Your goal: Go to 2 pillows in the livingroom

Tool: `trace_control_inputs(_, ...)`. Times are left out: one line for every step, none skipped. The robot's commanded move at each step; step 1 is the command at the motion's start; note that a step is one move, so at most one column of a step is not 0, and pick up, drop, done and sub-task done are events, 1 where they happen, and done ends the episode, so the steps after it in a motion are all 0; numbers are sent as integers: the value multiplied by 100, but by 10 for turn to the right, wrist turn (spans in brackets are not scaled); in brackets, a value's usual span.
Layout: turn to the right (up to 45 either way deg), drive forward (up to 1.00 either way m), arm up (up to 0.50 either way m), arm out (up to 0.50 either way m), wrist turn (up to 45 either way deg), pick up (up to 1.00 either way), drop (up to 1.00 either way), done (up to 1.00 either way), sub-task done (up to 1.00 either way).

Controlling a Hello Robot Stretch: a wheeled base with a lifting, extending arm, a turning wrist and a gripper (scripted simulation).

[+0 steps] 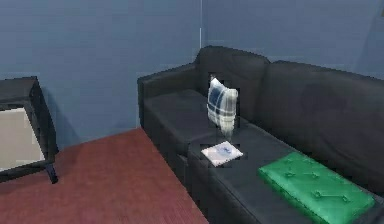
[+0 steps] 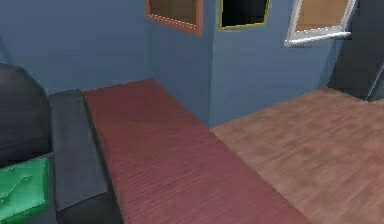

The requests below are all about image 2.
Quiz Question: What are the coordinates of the orange framed picture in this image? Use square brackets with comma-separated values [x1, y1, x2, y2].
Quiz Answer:
[144, 0, 204, 37]

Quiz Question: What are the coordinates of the green pillow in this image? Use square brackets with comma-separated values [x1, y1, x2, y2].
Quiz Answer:
[0, 157, 52, 224]

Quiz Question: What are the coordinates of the yellow framed dark picture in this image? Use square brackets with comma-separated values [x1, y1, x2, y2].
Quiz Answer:
[218, 0, 272, 32]

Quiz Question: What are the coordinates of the white framed picture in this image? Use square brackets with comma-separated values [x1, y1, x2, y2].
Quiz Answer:
[283, 0, 358, 48]

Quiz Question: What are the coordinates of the dark grey sofa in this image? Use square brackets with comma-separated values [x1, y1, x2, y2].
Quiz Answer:
[0, 62, 124, 224]

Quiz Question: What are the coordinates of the dark grey door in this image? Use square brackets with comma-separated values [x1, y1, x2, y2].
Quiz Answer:
[328, 0, 384, 102]

